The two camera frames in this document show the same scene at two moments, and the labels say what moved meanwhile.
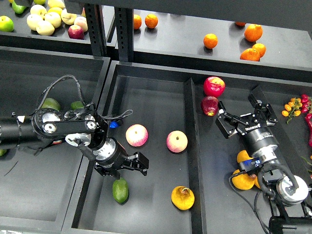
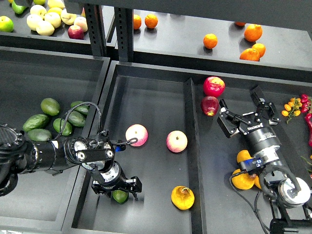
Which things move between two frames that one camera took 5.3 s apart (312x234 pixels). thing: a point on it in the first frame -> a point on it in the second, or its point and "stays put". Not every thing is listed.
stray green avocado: [120, 190] stays put
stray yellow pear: [182, 197] stays put
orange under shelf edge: [240, 23] stays put
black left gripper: [111, 156] -> [114, 179]
